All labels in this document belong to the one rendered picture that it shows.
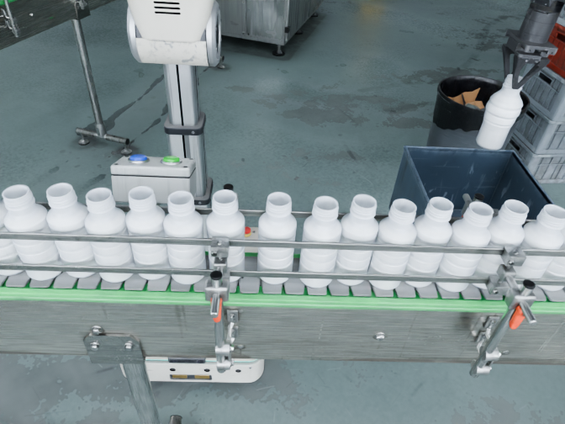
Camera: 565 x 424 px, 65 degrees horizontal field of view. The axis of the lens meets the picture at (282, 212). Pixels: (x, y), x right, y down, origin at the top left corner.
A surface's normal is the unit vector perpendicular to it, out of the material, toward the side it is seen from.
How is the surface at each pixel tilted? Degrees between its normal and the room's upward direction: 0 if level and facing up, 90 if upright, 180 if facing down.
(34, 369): 0
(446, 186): 90
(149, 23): 90
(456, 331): 90
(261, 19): 90
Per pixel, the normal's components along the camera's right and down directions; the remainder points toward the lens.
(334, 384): 0.06, -0.77
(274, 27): -0.29, 0.59
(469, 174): 0.01, 0.64
